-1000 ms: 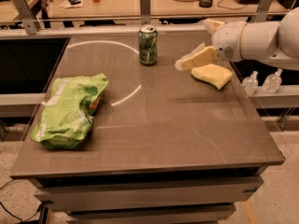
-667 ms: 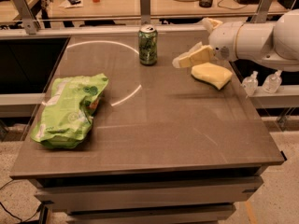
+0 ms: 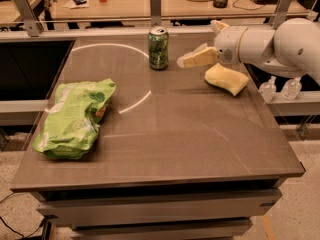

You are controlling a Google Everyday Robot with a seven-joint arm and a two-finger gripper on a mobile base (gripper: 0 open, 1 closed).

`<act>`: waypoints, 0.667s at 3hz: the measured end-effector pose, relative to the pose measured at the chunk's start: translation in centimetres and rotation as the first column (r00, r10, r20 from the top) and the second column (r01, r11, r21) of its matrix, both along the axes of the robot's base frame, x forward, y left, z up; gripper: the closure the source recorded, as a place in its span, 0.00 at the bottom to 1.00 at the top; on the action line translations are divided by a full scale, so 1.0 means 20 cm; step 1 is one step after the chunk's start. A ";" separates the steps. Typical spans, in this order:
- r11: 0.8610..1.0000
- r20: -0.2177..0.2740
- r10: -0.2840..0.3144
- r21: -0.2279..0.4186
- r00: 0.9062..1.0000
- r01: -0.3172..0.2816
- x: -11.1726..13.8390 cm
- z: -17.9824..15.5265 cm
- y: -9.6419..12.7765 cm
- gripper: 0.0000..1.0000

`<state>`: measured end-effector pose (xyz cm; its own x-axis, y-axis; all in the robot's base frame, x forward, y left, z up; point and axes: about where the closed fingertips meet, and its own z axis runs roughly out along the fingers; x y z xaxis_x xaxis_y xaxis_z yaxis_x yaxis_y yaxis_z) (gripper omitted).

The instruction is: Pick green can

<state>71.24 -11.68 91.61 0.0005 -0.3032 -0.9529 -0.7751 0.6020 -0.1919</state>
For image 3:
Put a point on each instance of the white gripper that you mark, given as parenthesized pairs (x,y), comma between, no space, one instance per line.
(227,46)

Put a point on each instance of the grey table drawer base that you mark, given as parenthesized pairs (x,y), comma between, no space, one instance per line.
(172,212)

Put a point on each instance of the yellow sponge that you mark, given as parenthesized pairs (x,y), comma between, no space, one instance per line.
(227,79)

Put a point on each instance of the green soda can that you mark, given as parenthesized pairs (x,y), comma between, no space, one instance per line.
(158,39)

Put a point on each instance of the right metal bracket post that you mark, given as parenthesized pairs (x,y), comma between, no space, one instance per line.
(280,13)

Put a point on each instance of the middle metal bracket post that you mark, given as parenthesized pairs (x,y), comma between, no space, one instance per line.
(155,12)

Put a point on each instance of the metal bracket post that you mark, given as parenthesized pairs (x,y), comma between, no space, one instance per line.
(32,24)
(280,13)
(155,12)

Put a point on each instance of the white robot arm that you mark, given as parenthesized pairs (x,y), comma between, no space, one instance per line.
(289,50)

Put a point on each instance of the green chip bag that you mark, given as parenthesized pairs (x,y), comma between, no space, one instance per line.
(72,124)

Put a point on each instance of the black mesh pen cup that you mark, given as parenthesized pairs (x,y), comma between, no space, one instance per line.
(220,3)

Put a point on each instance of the clear sanitizer bottle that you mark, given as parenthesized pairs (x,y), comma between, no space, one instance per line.
(291,88)
(268,89)

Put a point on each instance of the left metal bracket post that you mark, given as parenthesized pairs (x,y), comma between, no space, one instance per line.
(32,24)

